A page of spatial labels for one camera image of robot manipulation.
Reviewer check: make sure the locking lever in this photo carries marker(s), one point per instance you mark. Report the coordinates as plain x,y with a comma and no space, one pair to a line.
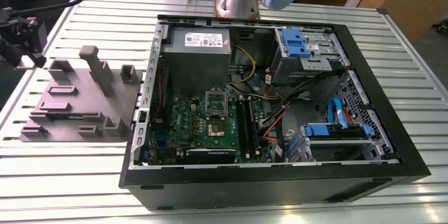
228,94

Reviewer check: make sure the blue expansion slot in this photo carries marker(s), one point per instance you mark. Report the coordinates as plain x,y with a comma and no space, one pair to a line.
161,140

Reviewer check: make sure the metal disk bay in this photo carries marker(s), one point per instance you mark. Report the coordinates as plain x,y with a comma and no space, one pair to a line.
338,142

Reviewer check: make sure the grey parts rack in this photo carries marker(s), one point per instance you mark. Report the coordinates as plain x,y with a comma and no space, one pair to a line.
90,103

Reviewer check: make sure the RAM stick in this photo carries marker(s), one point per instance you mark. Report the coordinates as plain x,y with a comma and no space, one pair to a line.
66,116
254,129

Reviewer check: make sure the hard disk in blue carrier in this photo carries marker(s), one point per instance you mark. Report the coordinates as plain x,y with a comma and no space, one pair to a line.
318,130

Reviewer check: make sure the grey power supply unit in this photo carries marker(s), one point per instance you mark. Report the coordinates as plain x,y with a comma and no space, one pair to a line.
196,64

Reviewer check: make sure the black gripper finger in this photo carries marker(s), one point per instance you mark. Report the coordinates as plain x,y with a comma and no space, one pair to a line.
36,40
8,51

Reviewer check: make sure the green motherboard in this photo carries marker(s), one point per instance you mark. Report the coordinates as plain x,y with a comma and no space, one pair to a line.
181,119

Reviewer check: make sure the metal drive cage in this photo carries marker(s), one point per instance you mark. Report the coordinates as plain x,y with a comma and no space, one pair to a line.
314,64

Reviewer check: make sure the blue drive bay latch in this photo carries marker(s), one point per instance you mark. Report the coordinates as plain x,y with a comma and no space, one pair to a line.
293,43

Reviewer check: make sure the black RAM slot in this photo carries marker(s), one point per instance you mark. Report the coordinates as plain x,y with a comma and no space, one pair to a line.
240,124
248,127

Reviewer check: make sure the black graphics card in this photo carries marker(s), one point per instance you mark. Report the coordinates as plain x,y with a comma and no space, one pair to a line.
209,155

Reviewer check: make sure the CPU socket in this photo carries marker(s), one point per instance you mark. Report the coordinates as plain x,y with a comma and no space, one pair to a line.
216,129

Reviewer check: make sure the black PC case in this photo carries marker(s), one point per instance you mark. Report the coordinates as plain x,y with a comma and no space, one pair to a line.
244,190

